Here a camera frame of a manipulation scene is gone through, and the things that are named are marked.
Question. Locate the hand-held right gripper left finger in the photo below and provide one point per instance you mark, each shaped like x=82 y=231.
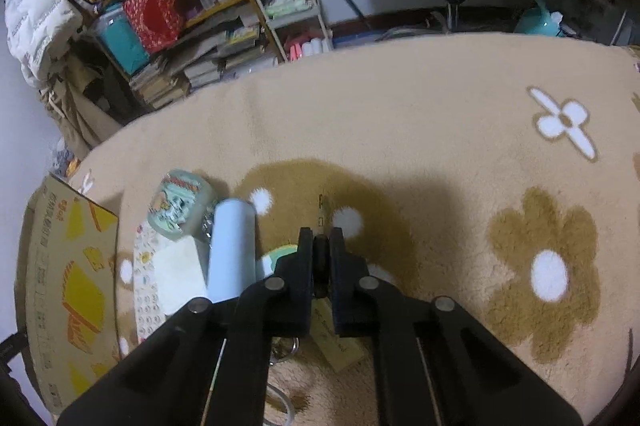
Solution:
x=305 y=266

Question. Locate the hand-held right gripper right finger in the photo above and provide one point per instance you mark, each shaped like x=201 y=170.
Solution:
x=337 y=266

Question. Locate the pale blue cylinder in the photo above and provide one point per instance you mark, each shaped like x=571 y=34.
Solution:
x=230 y=246

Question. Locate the white remote control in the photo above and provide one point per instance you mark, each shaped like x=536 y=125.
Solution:
x=147 y=306

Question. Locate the yellow printed cardboard box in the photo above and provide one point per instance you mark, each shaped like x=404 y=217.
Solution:
x=50 y=256

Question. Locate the green rimmed round object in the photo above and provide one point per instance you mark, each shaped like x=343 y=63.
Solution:
x=270 y=263

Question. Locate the beige paper tag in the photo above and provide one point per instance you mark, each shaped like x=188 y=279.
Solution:
x=340 y=351

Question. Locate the small bunch of keys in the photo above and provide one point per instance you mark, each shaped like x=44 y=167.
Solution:
x=206 y=226

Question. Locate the white paper card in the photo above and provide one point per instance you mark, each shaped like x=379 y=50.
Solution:
x=180 y=266

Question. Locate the round green cartoon tin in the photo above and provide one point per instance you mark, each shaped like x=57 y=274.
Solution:
x=180 y=206

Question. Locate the pink white packets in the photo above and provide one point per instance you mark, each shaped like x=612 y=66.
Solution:
x=307 y=46

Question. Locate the stack of books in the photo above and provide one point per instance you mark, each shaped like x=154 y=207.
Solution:
x=200 y=66

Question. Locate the blue flat bin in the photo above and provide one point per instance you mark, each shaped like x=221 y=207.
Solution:
x=360 y=40

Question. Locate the green packets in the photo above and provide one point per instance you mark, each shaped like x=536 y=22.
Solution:
x=287 y=6

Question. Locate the colorful cloth pile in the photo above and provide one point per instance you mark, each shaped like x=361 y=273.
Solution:
x=65 y=161

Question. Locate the tan fabric bundle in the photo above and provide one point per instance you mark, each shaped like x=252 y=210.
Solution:
x=80 y=106

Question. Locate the wooden shelf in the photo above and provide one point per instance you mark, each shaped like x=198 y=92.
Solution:
x=220 y=1

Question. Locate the office chair base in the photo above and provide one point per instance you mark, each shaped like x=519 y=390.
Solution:
x=452 y=6

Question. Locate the teal storage container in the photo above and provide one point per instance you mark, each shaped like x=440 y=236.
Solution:
x=122 y=44

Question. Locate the red gift bag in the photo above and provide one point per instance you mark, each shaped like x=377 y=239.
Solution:
x=155 y=16

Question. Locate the teal watering can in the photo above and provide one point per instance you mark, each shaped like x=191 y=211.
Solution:
x=537 y=19

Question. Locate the white puffer jacket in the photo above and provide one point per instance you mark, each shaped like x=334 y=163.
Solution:
x=40 y=21

